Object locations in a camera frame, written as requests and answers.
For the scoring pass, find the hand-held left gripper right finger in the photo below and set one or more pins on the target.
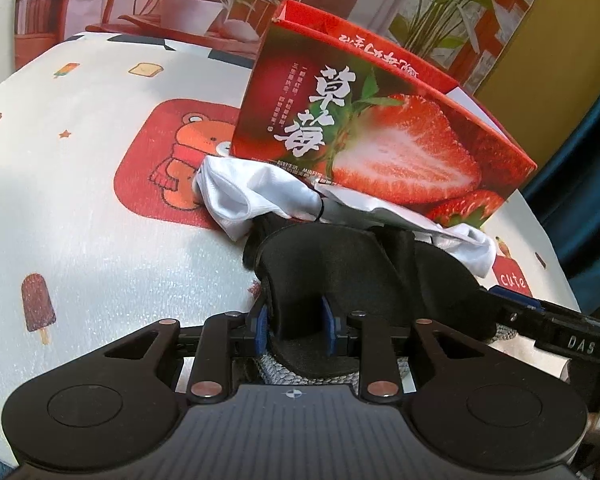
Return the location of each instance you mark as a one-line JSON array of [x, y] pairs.
[[331, 327]]

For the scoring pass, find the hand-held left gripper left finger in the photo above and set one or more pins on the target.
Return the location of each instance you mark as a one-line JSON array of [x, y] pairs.
[[261, 329]]

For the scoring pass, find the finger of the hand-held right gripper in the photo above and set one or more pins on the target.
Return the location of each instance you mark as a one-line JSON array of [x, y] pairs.
[[517, 307]]

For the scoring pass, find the grey knit sock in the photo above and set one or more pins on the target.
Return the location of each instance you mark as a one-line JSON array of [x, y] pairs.
[[285, 371]]

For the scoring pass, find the black sock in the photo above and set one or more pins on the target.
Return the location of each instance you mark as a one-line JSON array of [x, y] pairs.
[[320, 270]]

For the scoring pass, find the white smooth sock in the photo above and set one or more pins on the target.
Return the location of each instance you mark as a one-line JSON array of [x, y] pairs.
[[455, 240]]

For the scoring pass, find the white ribbed sock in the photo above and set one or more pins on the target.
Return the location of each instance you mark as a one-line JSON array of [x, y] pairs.
[[240, 195]]

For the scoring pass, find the red strawberry print cardboard box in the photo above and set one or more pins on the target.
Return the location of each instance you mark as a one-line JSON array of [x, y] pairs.
[[380, 125]]

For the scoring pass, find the teal curtain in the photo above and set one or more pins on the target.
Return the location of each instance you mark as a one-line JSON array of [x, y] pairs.
[[580, 210]]

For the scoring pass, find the cartoon print white tablecloth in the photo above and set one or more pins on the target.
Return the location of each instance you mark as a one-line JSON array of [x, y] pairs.
[[80, 210]]

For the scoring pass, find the wooden board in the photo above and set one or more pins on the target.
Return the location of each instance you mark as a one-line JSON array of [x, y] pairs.
[[555, 50]]

